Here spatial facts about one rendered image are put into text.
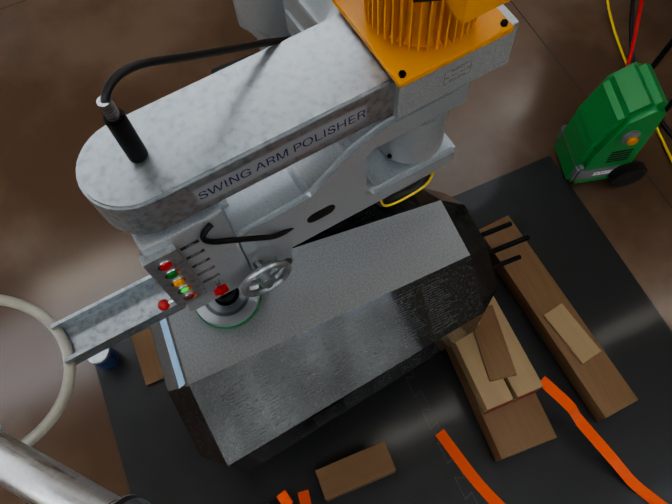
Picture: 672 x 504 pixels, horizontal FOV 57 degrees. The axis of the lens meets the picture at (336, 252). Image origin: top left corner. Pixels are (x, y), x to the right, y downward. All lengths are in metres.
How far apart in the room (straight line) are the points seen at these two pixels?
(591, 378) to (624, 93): 1.20
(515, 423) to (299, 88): 1.76
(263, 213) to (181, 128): 0.33
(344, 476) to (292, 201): 1.37
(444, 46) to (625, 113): 1.68
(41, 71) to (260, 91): 2.79
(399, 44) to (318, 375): 1.15
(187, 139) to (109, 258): 1.98
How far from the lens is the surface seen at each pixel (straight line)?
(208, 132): 1.29
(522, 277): 2.86
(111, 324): 1.87
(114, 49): 3.95
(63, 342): 1.87
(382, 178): 1.71
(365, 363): 2.10
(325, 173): 1.50
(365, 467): 2.60
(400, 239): 2.09
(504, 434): 2.65
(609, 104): 2.97
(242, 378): 2.03
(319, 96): 1.31
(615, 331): 3.02
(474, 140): 3.31
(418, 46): 1.32
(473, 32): 1.39
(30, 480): 1.36
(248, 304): 1.98
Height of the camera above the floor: 2.72
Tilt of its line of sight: 66 degrees down
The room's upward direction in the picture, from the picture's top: 7 degrees counter-clockwise
